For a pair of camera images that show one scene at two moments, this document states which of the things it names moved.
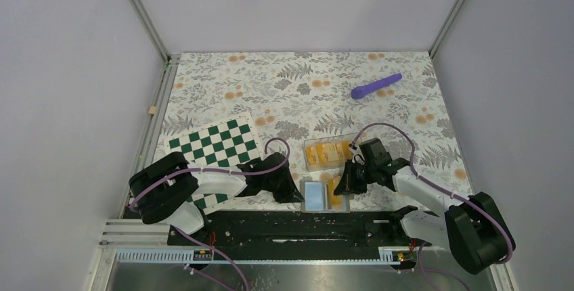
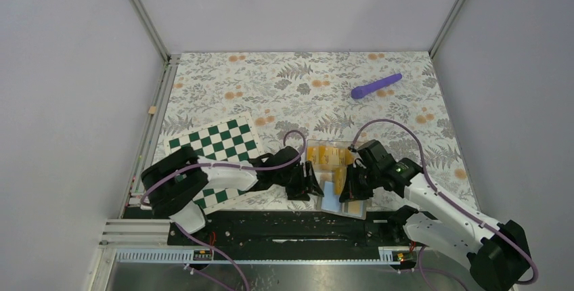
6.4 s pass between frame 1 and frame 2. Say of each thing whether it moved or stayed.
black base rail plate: stayed
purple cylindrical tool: stayed
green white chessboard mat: stayed
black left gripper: moved
